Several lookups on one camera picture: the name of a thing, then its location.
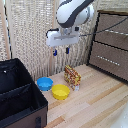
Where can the blue plastic bowl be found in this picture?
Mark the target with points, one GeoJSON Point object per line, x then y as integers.
{"type": "Point", "coordinates": [44, 83]}

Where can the dark brown drawer cabinet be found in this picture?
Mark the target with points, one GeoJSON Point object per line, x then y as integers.
{"type": "Point", "coordinates": [96, 16]}

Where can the black fabric storage box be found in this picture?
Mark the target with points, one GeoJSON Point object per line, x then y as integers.
{"type": "Point", "coordinates": [16, 96]}

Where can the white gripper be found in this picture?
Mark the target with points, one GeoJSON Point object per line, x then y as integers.
{"type": "Point", "coordinates": [63, 38]}

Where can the yellow plastic bowl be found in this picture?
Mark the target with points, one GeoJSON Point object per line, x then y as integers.
{"type": "Point", "coordinates": [60, 91]}

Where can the beige woven folding screen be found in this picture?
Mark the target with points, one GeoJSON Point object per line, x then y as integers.
{"type": "Point", "coordinates": [30, 36]}

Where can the red yellow snack box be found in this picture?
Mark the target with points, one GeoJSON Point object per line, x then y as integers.
{"type": "Point", "coordinates": [72, 77]}

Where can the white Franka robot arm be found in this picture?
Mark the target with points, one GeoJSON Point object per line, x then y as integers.
{"type": "Point", "coordinates": [71, 11]}

